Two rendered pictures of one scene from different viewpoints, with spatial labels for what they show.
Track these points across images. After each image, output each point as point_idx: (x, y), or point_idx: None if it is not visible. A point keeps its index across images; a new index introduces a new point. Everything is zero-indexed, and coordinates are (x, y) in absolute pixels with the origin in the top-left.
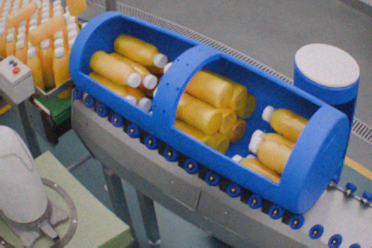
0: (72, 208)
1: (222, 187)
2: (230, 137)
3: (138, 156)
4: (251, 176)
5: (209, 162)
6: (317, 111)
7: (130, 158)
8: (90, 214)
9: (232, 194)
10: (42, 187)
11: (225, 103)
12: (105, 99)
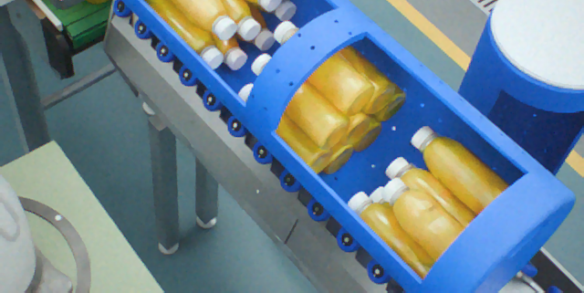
0: (83, 269)
1: (329, 223)
2: (355, 146)
3: (213, 135)
4: (378, 247)
5: (318, 199)
6: (513, 185)
7: (200, 133)
8: (116, 282)
9: (343, 245)
10: (31, 252)
11: (358, 109)
12: (172, 49)
